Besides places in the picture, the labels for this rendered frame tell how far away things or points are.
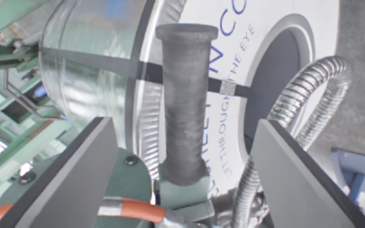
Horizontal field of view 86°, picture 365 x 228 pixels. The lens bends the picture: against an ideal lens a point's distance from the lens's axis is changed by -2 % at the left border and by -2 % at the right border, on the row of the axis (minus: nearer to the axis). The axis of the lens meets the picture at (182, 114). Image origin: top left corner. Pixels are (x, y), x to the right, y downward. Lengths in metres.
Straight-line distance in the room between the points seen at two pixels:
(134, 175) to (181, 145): 0.08
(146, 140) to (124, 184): 0.17
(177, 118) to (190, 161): 0.05
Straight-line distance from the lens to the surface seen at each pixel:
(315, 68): 0.19
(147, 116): 0.37
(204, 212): 0.23
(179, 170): 0.19
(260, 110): 1.12
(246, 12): 0.54
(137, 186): 0.22
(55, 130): 5.27
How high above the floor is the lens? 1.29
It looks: 20 degrees down
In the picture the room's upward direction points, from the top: 137 degrees counter-clockwise
